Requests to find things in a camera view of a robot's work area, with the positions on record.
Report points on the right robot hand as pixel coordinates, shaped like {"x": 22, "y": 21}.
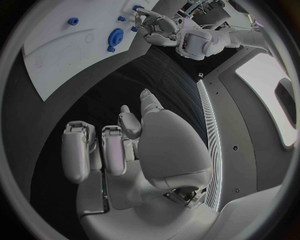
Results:
{"x": 173, "y": 150}

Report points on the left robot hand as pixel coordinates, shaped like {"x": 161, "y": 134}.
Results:
{"x": 161, "y": 24}

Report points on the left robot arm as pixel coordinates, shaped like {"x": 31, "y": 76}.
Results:
{"x": 199, "y": 43}

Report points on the white task board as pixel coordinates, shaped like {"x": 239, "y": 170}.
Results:
{"x": 70, "y": 48}

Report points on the blue plug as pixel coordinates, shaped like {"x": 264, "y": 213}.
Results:
{"x": 137, "y": 7}
{"x": 134, "y": 28}

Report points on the blue peg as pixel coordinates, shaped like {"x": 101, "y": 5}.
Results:
{"x": 121, "y": 18}
{"x": 73, "y": 21}

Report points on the small blue gear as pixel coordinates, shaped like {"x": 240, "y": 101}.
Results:
{"x": 111, "y": 49}

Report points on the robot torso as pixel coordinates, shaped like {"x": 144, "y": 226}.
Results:
{"x": 234, "y": 121}

